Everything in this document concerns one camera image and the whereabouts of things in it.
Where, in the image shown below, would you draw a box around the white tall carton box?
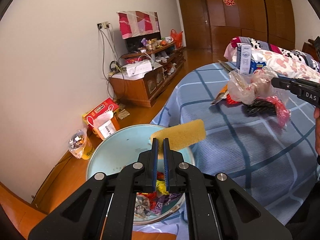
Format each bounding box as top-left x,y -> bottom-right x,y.
236,43 -> 252,74

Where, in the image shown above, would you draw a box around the yellow sponge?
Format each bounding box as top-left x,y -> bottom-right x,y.
150,119 -> 206,154

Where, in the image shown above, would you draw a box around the orange silver snack wrapper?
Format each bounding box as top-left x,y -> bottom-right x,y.
210,85 -> 229,105

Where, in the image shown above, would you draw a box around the red mask box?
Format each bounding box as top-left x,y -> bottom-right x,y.
82,98 -> 120,140

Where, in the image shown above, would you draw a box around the wall power socket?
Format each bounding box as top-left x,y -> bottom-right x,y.
97,21 -> 110,29

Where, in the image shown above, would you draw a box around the orange plastic bag on cabinet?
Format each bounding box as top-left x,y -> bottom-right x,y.
170,29 -> 183,48

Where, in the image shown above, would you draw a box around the white mug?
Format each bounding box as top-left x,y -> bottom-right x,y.
164,36 -> 174,43

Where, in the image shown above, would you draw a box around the black knitted cloth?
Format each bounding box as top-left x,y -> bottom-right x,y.
243,99 -> 276,116

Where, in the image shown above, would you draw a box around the blue plaid bed blanket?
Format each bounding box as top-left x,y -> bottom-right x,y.
151,63 -> 319,239

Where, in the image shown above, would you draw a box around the pink red plastic bag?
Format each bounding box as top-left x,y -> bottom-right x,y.
265,96 -> 291,128

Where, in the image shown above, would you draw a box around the blue white tissue box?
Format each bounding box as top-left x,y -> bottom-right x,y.
249,59 -> 266,74

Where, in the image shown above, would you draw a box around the red double happiness decal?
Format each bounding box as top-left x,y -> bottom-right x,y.
223,0 -> 235,7

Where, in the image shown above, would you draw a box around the wooden wardrobe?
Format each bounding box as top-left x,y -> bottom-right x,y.
206,0 -> 295,55

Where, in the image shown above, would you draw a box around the dark snack packet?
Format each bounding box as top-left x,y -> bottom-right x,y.
219,60 -> 239,73

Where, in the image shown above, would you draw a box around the wooden tv cabinet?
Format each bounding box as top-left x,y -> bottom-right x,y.
110,43 -> 185,107

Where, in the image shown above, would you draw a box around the red knitted cloth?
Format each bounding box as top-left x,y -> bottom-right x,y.
226,94 -> 239,105

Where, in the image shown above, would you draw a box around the television with patchwork cover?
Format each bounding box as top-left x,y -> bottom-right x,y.
117,10 -> 161,52

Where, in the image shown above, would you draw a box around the light blue trash bin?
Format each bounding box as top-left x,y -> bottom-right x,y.
86,124 -> 195,225

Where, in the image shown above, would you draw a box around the clear bag of scraps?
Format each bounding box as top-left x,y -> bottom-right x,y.
68,128 -> 87,159

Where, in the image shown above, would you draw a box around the white box on cabinet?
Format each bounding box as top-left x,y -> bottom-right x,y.
125,60 -> 153,77

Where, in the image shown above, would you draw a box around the hanging power cables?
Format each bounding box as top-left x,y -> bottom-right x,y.
98,27 -> 126,100

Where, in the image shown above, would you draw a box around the wooden door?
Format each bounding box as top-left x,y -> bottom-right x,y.
179,0 -> 211,50

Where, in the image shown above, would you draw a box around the clear pink plastic bag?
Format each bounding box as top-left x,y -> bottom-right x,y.
227,67 -> 289,105

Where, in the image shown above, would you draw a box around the pink heart quilt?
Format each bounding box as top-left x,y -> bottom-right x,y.
223,43 -> 320,83

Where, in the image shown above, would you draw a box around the yellow colourful toy wrapper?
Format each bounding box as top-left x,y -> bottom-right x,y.
156,180 -> 169,196

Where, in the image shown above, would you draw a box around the cow print pillow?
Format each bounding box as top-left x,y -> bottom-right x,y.
223,36 -> 319,72

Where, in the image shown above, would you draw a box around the wooden headboard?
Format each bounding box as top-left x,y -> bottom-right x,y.
302,39 -> 319,61

